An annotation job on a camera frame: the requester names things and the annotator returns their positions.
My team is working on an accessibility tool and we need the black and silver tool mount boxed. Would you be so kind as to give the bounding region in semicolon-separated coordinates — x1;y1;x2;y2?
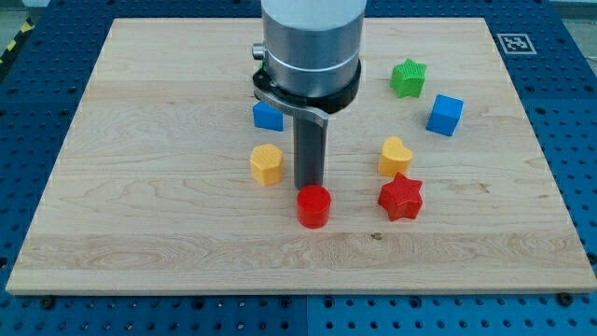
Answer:
253;62;361;127

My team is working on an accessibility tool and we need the grey pusher rod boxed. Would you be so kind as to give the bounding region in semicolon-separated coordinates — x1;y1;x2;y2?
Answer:
293;118;326;189

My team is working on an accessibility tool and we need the yellow hexagon block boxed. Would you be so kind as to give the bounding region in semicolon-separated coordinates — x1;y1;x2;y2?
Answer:
250;144;284;186

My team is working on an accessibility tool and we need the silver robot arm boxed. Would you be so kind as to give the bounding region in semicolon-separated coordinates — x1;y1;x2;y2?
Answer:
252;0;367;189

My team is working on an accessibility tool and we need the blue triangle block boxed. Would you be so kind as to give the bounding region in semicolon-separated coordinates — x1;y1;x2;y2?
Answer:
253;102;284;132

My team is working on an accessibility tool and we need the red cylinder block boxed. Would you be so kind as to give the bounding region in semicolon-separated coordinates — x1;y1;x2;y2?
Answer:
297;185;332;229

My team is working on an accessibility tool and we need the yellow heart block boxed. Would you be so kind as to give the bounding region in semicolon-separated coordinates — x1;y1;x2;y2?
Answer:
377;136;413;177

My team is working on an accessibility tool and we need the green star block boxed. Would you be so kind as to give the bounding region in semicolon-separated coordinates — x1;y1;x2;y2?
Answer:
389;59;427;98

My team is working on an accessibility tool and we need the red star block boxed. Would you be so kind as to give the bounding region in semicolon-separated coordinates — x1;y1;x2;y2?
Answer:
378;173;423;221

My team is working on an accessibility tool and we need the blue cube block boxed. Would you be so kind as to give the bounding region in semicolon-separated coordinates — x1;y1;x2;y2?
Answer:
425;94;465;136

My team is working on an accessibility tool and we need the wooden board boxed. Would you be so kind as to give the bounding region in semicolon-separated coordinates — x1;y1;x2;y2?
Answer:
7;18;596;296

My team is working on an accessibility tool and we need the white fiducial marker tag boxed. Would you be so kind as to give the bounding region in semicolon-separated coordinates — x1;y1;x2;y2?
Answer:
497;33;536;55

